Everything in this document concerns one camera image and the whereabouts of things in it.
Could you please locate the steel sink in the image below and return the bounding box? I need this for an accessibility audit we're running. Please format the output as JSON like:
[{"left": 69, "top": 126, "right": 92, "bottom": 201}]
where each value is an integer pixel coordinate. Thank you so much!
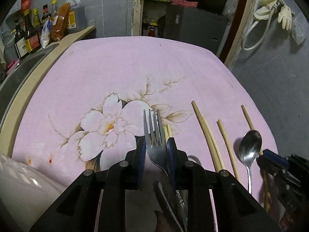
[{"left": 0, "top": 43, "right": 59, "bottom": 126}]

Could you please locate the dark soy sauce bottle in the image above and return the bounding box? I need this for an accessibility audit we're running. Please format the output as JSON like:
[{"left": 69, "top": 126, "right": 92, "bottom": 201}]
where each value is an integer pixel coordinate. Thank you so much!
[{"left": 24, "top": 9, "right": 40, "bottom": 53}]

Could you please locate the white hose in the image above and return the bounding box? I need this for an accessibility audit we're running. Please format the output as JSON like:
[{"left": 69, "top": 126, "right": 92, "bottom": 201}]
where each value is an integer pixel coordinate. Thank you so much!
[{"left": 240, "top": 4, "right": 278, "bottom": 51}]

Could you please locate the long dark wooden chopstick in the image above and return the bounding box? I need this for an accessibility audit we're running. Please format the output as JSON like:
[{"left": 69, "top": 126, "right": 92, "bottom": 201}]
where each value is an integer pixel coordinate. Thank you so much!
[{"left": 240, "top": 104, "right": 271, "bottom": 212}]

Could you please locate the large oil jug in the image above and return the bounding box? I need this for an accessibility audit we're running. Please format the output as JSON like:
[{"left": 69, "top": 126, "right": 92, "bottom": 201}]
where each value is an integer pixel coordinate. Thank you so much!
[{"left": 66, "top": 0, "right": 87, "bottom": 34}]

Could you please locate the orange snack bag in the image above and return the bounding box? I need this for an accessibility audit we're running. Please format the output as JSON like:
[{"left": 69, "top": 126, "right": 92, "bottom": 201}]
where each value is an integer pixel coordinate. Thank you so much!
[{"left": 50, "top": 3, "right": 71, "bottom": 41}]

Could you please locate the white rubber glove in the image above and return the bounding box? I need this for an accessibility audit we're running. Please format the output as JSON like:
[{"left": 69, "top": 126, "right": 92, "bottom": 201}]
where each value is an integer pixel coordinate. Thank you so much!
[{"left": 254, "top": 0, "right": 295, "bottom": 31}]

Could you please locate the clear hanging plastic bag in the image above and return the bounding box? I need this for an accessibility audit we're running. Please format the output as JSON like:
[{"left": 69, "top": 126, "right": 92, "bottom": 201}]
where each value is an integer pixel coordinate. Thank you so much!
[{"left": 292, "top": 21, "right": 306, "bottom": 45}]

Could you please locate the dark grey cabinet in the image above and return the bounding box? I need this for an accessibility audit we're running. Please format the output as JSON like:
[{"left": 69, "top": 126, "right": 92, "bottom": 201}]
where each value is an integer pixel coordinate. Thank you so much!
[{"left": 163, "top": 5, "right": 227, "bottom": 54}]

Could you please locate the dark wine bottle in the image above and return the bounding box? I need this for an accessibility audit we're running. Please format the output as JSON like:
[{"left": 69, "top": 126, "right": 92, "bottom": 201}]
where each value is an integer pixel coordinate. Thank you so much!
[{"left": 14, "top": 19, "right": 29, "bottom": 59}]

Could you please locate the silver fork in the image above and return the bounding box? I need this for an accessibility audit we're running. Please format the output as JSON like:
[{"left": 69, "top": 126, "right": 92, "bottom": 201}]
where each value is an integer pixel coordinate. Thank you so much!
[{"left": 143, "top": 108, "right": 189, "bottom": 232}]

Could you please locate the light wooden chopstick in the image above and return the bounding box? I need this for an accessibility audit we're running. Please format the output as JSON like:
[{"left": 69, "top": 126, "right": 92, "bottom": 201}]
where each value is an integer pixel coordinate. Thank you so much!
[{"left": 217, "top": 119, "right": 240, "bottom": 182}]

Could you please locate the white plastic utensil holder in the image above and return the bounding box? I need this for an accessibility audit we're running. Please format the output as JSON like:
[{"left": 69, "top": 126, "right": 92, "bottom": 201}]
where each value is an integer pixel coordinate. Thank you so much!
[{"left": 1, "top": 155, "right": 66, "bottom": 231}]

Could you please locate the silver spoon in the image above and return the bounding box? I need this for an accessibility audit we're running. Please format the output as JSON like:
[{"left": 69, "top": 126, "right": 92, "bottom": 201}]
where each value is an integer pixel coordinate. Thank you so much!
[{"left": 238, "top": 130, "right": 262, "bottom": 195}]

